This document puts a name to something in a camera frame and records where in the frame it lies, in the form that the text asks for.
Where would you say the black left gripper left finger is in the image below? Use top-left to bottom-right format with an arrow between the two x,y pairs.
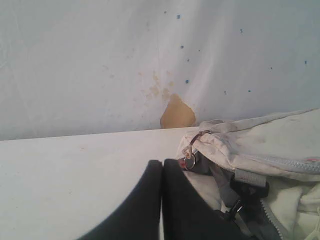
80,160 -> 162,240

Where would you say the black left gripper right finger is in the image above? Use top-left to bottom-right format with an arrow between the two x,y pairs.
161,158 -> 282,240

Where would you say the white canvas duffel bag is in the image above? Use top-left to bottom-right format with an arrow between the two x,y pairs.
176,109 -> 320,240

